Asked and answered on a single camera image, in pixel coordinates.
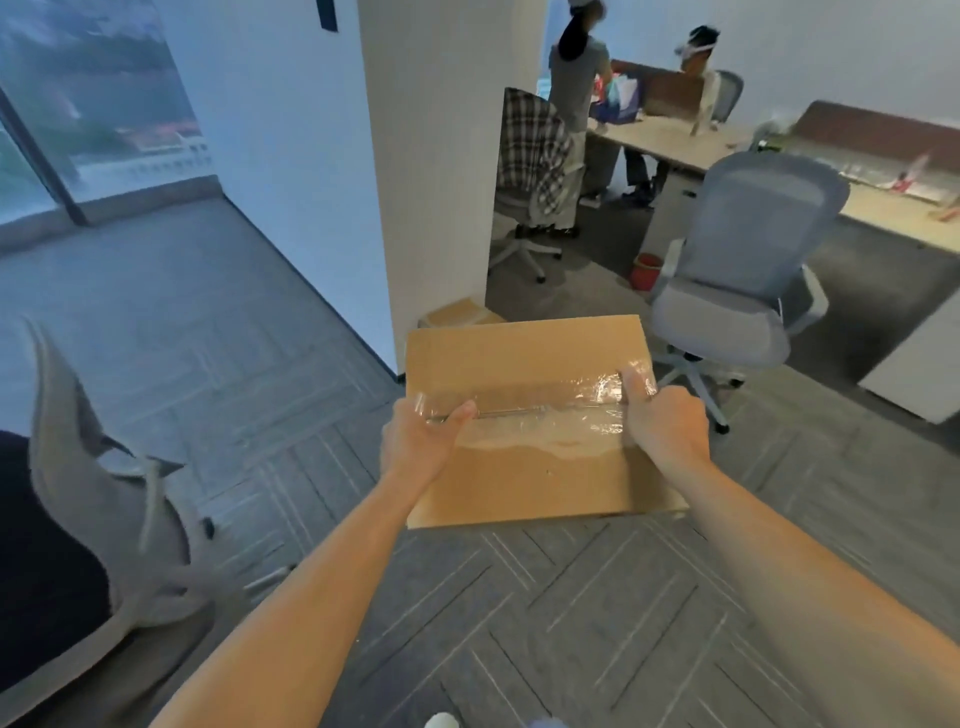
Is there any person's left hand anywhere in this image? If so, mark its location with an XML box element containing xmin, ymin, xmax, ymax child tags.
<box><xmin>380</xmin><ymin>397</ymin><xmax>478</xmax><ymax>503</ymax></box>

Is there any person's right hand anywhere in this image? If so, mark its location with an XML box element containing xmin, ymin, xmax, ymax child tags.
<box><xmin>620</xmin><ymin>369</ymin><xmax>711</xmax><ymax>471</ymax></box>

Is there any taped brown cardboard box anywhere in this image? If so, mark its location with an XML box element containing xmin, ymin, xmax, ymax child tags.
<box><xmin>405</xmin><ymin>315</ymin><xmax>690</xmax><ymax>531</ymax></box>

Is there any person's left forearm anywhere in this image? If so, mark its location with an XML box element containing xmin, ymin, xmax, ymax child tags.
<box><xmin>150</xmin><ymin>471</ymin><xmax>429</xmax><ymax>728</ymax></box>

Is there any person's right forearm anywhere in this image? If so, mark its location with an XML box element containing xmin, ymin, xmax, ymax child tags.
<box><xmin>651</xmin><ymin>457</ymin><xmax>960</xmax><ymax>728</ymax></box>

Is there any small brown cardboard box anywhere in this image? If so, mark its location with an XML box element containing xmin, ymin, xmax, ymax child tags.
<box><xmin>417</xmin><ymin>297</ymin><xmax>507</xmax><ymax>330</ymax></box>

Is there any red bucket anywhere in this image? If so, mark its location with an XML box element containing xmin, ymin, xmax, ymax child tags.
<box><xmin>628</xmin><ymin>252</ymin><xmax>666</xmax><ymax>293</ymax></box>

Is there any grey mesh office chair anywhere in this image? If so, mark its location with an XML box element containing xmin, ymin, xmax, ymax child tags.
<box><xmin>648</xmin><ymin>150</ymin><xmax>852</xmax><ymax>436</ymax></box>

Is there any office chair with plaid shirt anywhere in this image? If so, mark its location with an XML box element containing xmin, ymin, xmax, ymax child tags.
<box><xmin>489</xmin><ymin>87</ymin><xmax>588</xmax><ymax>285</ymax></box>

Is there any plaid shirt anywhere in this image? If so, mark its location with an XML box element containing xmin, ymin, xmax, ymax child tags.
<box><xmin>496</xmin><ymin>87</ymin><xmax>588</xmax><ymax>231</ymax></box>

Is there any long beige office desk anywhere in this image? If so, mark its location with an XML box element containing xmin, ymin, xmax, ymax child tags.
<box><xmin>585</xmin><ymin>112</ymin><xmax>960</xmax><ymax>301</ymax></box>

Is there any white cabinet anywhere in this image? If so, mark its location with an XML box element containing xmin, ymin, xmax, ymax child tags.
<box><xmin>858</xmin><ymin>288</ymin><xmax>960</xmax><ymax>427</ymax></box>

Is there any brown desk divider panel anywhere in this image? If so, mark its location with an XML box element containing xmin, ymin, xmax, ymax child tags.
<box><xmin>610</xmin><ymin>60</ymin><xmax>715</xmax><ymax>121</ymax></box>
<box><xmin>792</xmin><ymin>100</ymin><xmax>960</xmax><ymax>198</ymax></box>

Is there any red and white item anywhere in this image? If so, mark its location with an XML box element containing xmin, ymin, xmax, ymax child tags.
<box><xmin>889</xmin><ymin>154</ymin><xmax>943</xmax><ymax>204</ymax></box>

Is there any grey chair with black seat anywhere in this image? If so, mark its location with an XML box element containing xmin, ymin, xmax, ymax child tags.
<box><xmin>0</xmin><ymin>315</ymin><xmax>295</xmax><ymax>728</ymax></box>

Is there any window frame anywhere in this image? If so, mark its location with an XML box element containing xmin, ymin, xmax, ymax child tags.
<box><xmin>0</xmin><ymin>87</ymin><xmax>90</xmax><ymax>228</ymax></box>

